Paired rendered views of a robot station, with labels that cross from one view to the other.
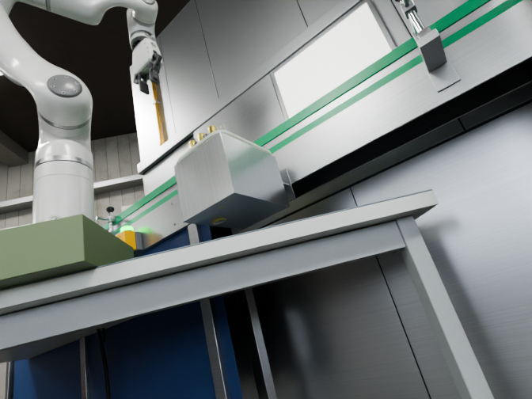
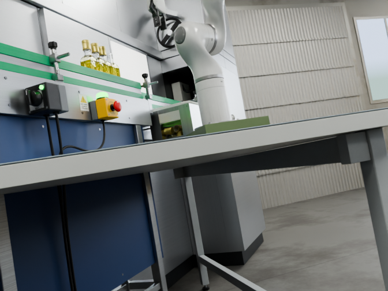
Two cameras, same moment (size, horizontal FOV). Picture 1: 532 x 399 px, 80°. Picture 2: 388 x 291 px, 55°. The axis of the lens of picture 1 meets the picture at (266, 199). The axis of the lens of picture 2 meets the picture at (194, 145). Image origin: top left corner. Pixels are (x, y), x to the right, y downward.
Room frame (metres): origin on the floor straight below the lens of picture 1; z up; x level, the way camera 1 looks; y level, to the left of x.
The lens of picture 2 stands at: (1.00, 1.87, 0.70)
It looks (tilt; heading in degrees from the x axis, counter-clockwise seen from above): 3 degrees up; 260
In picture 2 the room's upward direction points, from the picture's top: 10 degrees counter-clockwise
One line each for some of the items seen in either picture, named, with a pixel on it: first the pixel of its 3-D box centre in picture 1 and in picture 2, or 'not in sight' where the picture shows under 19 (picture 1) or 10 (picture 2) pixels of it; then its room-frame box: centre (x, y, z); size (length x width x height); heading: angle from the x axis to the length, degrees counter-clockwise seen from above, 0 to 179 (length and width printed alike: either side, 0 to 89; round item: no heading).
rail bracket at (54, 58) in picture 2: (105, 222); (60, 60); (1.17, 0.65, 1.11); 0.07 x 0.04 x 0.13; 148
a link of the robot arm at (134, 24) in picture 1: (141, 26); not in sight; (0.77, 0.26, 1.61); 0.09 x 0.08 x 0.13; 35
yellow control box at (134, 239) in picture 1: (127, 244); (104, 109); (1.06, 0.52, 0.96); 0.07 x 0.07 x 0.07; 58
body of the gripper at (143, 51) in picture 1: (145, 58); (156, 1); (0.78, 0.26, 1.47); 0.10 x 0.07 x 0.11; 58
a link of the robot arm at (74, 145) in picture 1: (65, 139); (198, 52); (0.67, 0.47, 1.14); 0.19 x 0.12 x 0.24; 35
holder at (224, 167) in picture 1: (239, 188); (172, 126); (0.77, 0.06, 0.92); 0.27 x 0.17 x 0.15; 148
